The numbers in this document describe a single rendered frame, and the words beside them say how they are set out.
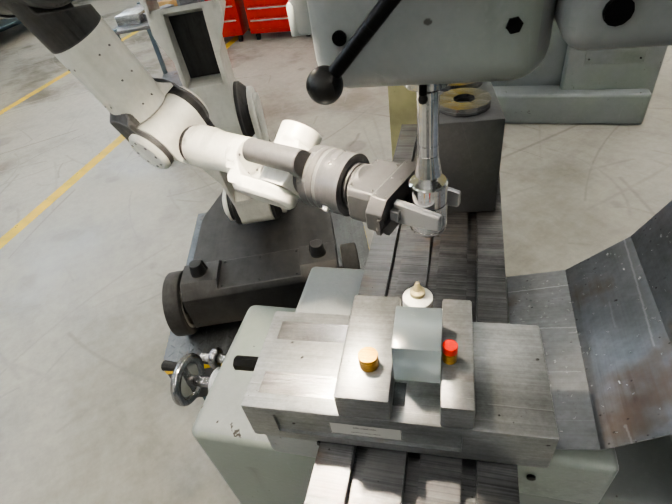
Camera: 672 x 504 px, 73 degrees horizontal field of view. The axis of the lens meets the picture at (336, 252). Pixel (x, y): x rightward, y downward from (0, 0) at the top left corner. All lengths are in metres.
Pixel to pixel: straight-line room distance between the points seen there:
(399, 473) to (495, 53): 0.45
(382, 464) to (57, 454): 1.59
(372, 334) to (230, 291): 0.83
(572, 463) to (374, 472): 0.27
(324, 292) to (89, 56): 0.53
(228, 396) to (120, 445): 1.03
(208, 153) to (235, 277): 0.64
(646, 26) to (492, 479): 0.45
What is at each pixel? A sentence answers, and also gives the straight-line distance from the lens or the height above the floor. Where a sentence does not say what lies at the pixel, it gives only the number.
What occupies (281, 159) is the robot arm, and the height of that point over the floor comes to 1.18.
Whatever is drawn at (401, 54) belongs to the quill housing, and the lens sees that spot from 0.40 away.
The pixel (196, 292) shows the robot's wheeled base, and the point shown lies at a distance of 1.37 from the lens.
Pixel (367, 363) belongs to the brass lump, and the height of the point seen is 1.06.
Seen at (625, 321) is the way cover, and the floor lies 0.93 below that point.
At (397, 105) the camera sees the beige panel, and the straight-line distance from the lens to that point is 2.43.
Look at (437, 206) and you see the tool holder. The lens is 0.56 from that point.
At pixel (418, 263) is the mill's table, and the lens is 0.79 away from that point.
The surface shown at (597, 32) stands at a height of 1.36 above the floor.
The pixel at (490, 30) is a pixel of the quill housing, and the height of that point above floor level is 1.36.
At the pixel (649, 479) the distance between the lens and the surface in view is 0.87.
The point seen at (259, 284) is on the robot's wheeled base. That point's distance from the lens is 1.32.
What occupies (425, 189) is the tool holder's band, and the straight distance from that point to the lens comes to 0.55.
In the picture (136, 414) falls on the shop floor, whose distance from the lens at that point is 1.97.
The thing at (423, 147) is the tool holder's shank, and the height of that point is 1.21.
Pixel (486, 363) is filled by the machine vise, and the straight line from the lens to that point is 0.58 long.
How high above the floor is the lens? 1.47
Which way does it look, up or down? 41 degrees down
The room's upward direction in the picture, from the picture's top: 10 degrees counter-clockwise
